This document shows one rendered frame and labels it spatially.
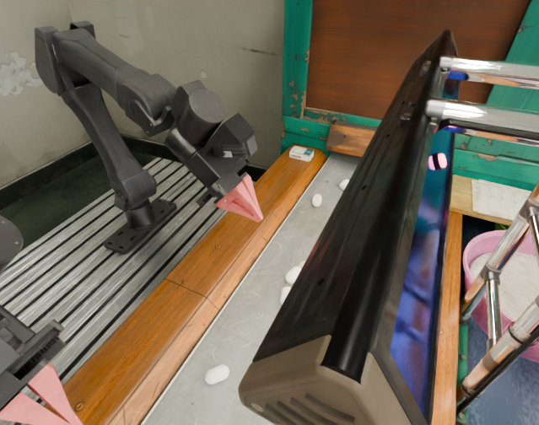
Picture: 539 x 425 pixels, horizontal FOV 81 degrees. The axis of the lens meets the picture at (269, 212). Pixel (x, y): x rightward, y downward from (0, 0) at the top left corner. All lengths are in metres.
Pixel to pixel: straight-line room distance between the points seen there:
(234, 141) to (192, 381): 0.35
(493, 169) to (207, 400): 0.79
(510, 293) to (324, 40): 0.68
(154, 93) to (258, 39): 1.33
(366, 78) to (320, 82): 0.12
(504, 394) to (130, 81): 0.76
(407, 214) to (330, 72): 0.76
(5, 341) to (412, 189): 0.28
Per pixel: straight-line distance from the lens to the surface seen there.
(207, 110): 0.47
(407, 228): 0.16
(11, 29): 2.48
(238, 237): 0.64
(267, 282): 0.59
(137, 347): 0.53
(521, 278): 0.77
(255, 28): 1.84
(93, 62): 0.64
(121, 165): 0.75
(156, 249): 0.79
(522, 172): 0.95
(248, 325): 0.55
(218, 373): 0.49
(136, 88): 0.55
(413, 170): 0.20
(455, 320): 0.60
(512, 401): 0.68
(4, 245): 0.34
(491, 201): 0.86
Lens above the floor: 1.21
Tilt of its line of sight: 39 degrees down
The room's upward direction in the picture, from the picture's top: straight up
